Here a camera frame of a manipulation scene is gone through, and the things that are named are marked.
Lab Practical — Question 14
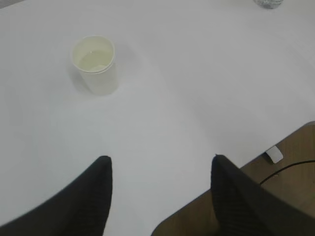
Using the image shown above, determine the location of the clear green-label water bottle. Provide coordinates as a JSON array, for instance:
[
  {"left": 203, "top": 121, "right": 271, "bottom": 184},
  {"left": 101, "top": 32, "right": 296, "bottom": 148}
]
[{"left": 254, "top": 0, "right": 283, "bottom": 9}]

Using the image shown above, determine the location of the white paper cup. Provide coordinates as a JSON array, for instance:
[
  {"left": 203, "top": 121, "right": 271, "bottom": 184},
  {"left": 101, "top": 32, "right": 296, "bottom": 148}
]
[{"left": 71, "top": 35, "right": 119, "bottom": 95}]

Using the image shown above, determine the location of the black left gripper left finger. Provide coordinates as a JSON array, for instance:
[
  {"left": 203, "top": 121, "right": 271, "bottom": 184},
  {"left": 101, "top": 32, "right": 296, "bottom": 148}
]
[{"left": 0, "top": 156, "right": 113, "bottom": 236}]

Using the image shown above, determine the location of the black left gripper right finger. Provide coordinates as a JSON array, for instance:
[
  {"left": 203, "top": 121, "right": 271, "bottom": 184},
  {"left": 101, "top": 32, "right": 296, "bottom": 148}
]
[{"left": 211, "top": 155, "right": 315, "bottom": 236}]

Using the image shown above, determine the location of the black floor cable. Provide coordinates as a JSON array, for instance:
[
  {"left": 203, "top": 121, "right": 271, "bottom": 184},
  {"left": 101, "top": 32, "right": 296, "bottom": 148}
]
[{"left": 259, "top": 159, "right": 315, "bottom": 185}]

